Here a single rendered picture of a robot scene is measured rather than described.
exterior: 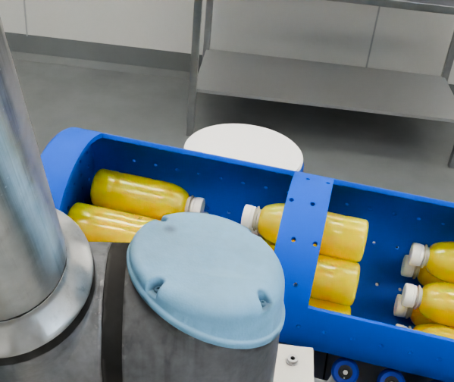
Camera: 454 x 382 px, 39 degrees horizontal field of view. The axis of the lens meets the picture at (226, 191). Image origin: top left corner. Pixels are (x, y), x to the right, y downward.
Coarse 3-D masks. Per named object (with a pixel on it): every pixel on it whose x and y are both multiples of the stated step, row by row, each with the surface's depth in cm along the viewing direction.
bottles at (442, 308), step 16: (416, 272) 113; (416, 288) 106; (432, 288) 105; (448, 288) 105; (320, 304) 102; (336, 304) 102; (400, 304) 112; (416, 304) 106; (432, 304) 104; (448, 304) 103; (416, 320) 112; (432, 320) 106; (448, 320) 104; (448, 336) 98
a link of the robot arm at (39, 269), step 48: (0, 48) 26; (0, 96) 27; (0, 144) 28; (0, 192) 30; (48, 192) 36; (0, 240) 32; (48, 240) 37; (0, 288) 36; (48, 288) 40; (96, 288) 45; (0, 336) 40; (48, 336) 41; (96, 336) 44
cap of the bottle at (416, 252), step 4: (412, 244) 109; (416, 244) 108; (420, 244) 108; (412, 248) 108; (416, 248) 107; (420, 248) 107; (412, 252) 107; (416, 252) 107; (420, 252) 107; (412, 256) 107; (416, 256) 107; (420, 256) 107; (412, 260) 107; (416, 260) 107; (420, 260) 107; (412, 264) 108; (416, 264) 108; (420, 264) 108
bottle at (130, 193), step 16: (96, 176) 115; (112, 176) 115; (128, 176) 115; (96, 192) 114; (112, 192) 114; (128, 192) 113; (144, 192) 113; (160, 192) 113; (176, 192) 113; (112, 208) 116; (128, 208) 114; (144, 208) 113; (160, 208) 113; (176, 208) 113
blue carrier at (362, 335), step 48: (48, 144) 106; (96, 144) 121; (144, 144) 111; (192, 192) 124; (240, 192) 121; (288, 192) 100; (336, 192) 114; (384, 192) 105; (288, 240) 95; (384, 240) 119; (432, 240) 116; (288, 288) 95; (384, 288) 119; (288, 336) 100; (336, 336) 97; (384, 336) 95; (432, 336) 93
